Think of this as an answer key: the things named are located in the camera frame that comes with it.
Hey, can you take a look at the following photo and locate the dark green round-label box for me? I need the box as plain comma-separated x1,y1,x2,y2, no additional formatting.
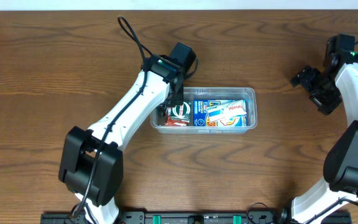
169,101,192,123

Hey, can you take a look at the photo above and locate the red Panadol box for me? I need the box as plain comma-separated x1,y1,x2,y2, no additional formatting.
165,115,188,126

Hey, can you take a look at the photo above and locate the blue white medicine box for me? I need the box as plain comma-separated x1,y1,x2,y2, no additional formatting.
193,100,247,128

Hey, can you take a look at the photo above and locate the white green Panadol box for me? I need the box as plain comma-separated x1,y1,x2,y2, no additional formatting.
206,100,247,122

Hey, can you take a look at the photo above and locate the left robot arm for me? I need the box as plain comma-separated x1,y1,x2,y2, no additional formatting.
58,43,198,223

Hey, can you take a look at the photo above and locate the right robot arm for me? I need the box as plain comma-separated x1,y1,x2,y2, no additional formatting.
278,34,358,223

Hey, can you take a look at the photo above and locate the clear plastic container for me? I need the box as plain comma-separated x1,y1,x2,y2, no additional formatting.
150,87,257,134

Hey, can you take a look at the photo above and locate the black mounting rail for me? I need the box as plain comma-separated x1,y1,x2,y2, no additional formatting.
40,207,353,224

